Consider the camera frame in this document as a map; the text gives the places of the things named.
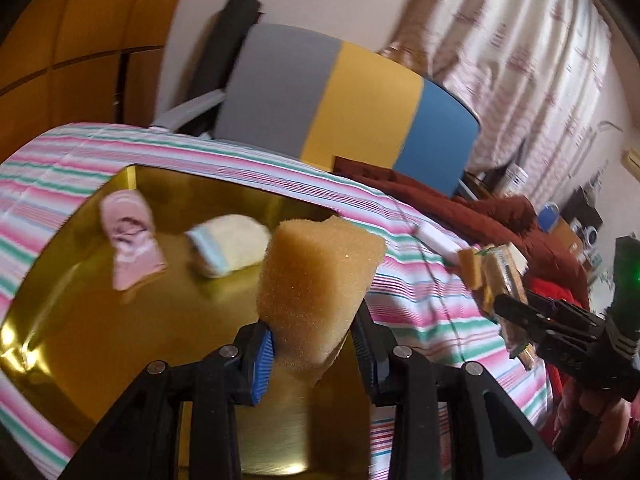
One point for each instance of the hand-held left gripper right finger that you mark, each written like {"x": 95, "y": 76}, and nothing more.
{"x": 366, "y": 360}

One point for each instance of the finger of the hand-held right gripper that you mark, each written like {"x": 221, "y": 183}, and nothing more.
{"x": 550, "y": 317}
{"x": 570, "y": 357}

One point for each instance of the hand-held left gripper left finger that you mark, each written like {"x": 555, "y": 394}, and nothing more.
{"x": 262, "y": 360}

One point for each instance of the long cracker packet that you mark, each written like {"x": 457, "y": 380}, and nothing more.
{"x": 505, "y": 275}

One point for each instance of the thick yellow sponge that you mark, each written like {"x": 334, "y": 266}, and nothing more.
{"x": 315, "y": 285}

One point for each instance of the gold tin container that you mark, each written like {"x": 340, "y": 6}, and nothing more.
{"x": 75, "y": 310}

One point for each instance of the person's right hand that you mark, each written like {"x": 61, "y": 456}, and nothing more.
{"x": 607, "y": 420}

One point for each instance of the red cloth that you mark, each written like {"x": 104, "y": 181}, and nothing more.
{"x": 555, "y": 287}

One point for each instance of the striped tablecloth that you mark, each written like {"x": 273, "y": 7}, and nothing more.
{"x": 425, "y": 300}

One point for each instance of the blue round object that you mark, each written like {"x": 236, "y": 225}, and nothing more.
{"x": 550, "y": 217}

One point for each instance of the dark red jacket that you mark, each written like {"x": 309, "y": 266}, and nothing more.
{"x": 500, "y": 215}

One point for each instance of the cream sock with blue cuff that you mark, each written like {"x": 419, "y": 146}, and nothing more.
{"x": 235, "y": 240}

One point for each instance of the white tube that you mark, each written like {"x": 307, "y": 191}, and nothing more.
{"x": 440, "y": 242}

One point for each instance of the white box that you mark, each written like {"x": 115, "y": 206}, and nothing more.
{"x": 515, "y": 179}

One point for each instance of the pink sock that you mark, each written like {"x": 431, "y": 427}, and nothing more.
{"x": 130, "y": 240}

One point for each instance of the patterned curtain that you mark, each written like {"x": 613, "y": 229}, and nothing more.
{"x": 500, "y": 60}

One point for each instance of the grey yellow blue chair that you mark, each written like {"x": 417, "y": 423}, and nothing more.
{"x": 280, "y": 85}

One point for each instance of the wooden wardrobe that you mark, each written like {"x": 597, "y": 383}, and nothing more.
{"x": 75, "y": 35}

